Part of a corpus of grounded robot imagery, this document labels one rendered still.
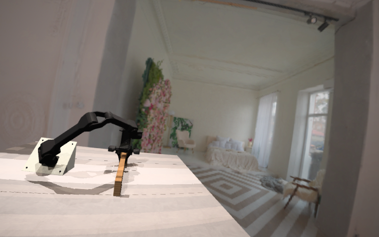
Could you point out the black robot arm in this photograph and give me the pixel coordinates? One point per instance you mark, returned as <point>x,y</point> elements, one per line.
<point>50,148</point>

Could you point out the brown wooden board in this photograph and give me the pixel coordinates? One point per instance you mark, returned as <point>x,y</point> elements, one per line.
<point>119,175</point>

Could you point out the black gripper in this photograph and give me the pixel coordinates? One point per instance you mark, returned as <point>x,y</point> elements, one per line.
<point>113,148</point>

